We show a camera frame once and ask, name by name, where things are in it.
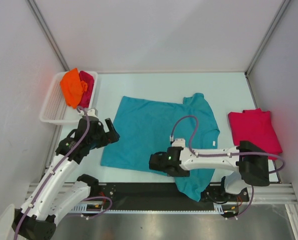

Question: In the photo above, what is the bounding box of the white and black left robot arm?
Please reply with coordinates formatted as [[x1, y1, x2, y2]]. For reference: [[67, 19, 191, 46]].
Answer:
[[12, 115, 120, 240]]

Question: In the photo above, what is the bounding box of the orange t shirt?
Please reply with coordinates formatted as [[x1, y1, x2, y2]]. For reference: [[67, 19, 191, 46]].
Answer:
[[59, 68, 84, 109]]

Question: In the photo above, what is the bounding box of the folded crimson t shirt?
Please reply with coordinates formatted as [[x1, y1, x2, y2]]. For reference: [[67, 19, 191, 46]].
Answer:
[[227, 108, 283, 155]]

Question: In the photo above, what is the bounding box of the teal t shirt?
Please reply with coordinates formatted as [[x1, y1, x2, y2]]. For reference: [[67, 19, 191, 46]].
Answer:
[[99, 92, 220, 203]]

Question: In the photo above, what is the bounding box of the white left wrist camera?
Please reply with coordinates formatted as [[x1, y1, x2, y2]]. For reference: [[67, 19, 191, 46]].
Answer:
[[77, 107, 99, 121]]

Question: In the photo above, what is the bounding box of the white perforated plastic basket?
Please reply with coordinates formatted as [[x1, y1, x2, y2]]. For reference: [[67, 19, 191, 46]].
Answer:
[[39, 70, 99, 126]]

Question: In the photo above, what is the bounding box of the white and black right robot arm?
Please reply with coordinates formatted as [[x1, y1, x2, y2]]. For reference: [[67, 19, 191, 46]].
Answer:
[[148, 138, 270, 201]]

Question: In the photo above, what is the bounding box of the crimson t shirt in basket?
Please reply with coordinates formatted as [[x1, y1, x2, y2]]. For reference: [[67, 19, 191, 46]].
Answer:
[[79, 70, 95, 108]]

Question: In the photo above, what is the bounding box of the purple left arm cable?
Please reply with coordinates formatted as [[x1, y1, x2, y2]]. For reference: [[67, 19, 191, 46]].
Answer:
[[13, 105, 113, 240]]

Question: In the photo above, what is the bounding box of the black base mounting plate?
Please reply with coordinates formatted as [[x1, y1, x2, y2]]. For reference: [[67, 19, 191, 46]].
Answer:
[[90, 183, 250, 208]]

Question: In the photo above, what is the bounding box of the white slotted cable duct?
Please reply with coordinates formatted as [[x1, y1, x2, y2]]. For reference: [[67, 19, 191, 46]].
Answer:
[[69, 202, 239, 216]]

